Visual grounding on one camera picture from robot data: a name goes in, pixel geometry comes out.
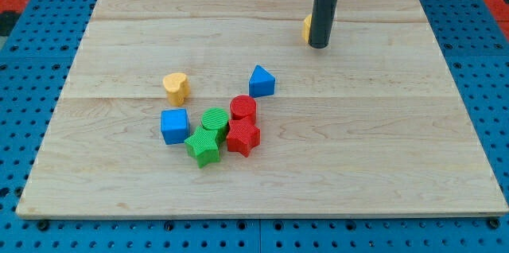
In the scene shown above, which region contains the blue cube block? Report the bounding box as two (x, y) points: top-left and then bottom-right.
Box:
(160, 108), (190, 145)

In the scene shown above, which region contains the red cylinder block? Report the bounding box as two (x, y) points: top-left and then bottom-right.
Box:
(230, 95), (257, 124)

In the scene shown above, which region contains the green cylinder block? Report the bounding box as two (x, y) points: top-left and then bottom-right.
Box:
(201, 107), (229, 143)

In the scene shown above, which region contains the blue triangle block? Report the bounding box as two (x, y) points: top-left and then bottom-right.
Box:
(248, 65), (276, 98)

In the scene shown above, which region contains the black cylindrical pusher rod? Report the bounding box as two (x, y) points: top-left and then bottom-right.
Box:
(308, 0), (337, 49)

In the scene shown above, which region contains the light wooden board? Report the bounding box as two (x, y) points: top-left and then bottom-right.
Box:
(16, 0), (508, 220)

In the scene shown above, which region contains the yellow heart block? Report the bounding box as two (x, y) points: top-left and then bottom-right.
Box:
(162, 72), (190, 107)

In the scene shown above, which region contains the green star block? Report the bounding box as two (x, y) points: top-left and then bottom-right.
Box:
(185, 126), (220, 169)

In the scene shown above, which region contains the yellow hexagon block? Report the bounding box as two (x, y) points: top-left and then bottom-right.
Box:
(301, 14), (312, 43)

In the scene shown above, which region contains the red star block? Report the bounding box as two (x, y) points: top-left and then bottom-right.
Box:
(226, 117), (261, 158)

